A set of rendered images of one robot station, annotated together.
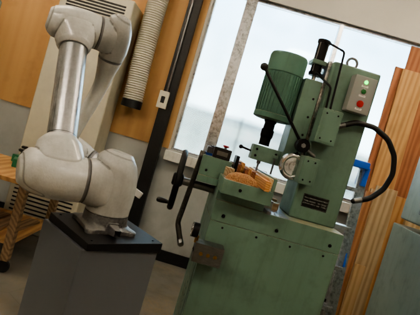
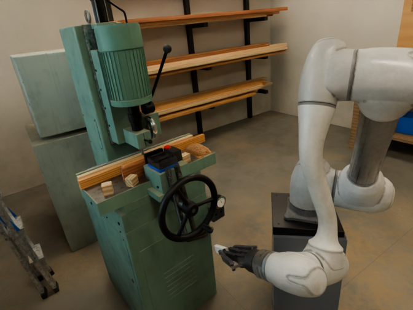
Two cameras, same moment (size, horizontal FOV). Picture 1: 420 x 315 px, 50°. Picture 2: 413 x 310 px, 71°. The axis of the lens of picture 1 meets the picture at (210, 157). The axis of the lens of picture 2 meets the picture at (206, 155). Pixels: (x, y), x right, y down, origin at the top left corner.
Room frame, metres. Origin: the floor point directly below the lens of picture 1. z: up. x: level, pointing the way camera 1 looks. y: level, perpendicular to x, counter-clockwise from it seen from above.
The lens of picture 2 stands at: (2.57, 0.97, 1.47)
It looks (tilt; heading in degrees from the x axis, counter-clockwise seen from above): 24 degrees down; 236
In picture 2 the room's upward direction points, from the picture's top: 6 degrees counter-clockwise
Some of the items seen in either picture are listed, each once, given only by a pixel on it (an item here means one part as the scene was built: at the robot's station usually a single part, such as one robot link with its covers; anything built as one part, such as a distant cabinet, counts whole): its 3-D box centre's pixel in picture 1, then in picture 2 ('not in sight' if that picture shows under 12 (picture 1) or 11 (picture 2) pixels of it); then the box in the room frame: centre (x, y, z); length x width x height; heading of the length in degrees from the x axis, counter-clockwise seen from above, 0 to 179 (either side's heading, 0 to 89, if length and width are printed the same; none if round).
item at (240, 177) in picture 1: (242, 177); (196, 147); (1.86, -0.15, 0.92); 0.14 x 0.09 x 0.04; 94
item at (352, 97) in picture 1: (359, 95); not in sight; (2.00, -0.55, 1.40); 0.10 x 0.06 x 0.16; 94
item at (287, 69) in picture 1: (280, 88); (125, 65); (2.12, -0.22, 1.35); 0.18 x 0.18 x 0.31
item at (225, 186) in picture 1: (229, 180); (158, 176); (2.11, -0.12, 0.87); 0.61 x 0.30 x 0.06; 4
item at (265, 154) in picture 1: (264, 155); (137, 138); (2.12, -0.24, 1.03); 0.14 x 0.07 x 0.09; 94
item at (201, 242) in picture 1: (207, 252); (211, 208); (1.85, -0.10, 0.58); 0.12 x 0.08 x 0.08; 94
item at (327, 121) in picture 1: (325, 127); not in sight; (1.98, -0.45, 1.22); 0.09 x 0.08 x 0.15; 94
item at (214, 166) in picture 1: (214, 166); (166, 173); (2.10, -0.03, 0.91); 0.15 x 0.14 x 0.09; 4
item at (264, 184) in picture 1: (255, 177); (149, 157); (2.09, -0.23, 0.92); 0.67 x 0.02 x 0.04; 4
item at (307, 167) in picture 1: (305, 170); (149, 123); (1.98, -0.42, 1.02); 0.09 x 0.07 x 0.12; 4
